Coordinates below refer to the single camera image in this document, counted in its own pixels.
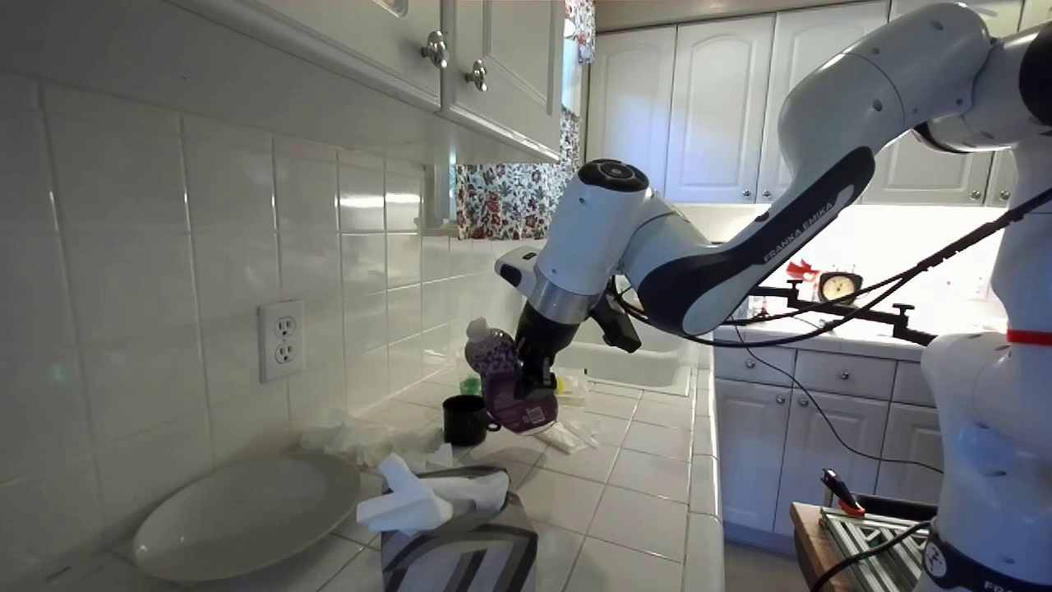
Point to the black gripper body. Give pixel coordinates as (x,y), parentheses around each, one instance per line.
(546,337)

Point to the purple dish soap bottle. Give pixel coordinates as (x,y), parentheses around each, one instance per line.
(498,380)

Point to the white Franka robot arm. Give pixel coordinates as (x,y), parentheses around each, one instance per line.
(989,438)

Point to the clear cup with green band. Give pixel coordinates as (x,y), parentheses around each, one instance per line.
(473,386)

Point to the black measuring cup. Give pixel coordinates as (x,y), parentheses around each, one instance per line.
(461,424)

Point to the yellow sponge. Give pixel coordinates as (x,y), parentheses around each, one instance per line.
(564,386)

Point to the floral curtain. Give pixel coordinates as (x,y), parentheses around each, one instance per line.
(512,203)

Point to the crumpled white wrap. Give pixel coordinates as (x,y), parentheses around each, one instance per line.
(364,447)

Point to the white tissue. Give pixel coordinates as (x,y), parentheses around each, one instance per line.
(407,508)

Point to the striped tissue box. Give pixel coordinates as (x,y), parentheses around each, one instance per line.
(461,562)

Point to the white base cabinets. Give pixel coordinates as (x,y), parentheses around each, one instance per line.
(759,462)

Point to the white electrical outlet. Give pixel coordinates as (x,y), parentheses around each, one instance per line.
(280,340)

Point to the small red object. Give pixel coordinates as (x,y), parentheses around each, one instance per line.
(803,272)

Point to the metal cabinet knob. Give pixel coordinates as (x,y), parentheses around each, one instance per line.
(476,75)
(435,48)

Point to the small round clock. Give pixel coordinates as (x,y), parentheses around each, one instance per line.
(841,288)

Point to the wooden table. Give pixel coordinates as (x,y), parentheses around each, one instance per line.
(809,546)

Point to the white oval plate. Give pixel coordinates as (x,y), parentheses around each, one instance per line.
(242,516)

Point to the red and black clamp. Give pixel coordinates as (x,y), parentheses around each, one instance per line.
(843,494)

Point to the metal device on table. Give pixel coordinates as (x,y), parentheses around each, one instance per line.
(876,546)

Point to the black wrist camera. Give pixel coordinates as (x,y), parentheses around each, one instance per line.
(616,323)

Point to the white arched-door wall cabinets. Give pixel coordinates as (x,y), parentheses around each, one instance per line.
(711,110)

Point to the white wall cabinet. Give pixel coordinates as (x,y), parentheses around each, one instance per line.
(505,53)

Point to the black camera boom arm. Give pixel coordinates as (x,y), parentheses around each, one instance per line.
(876,318)

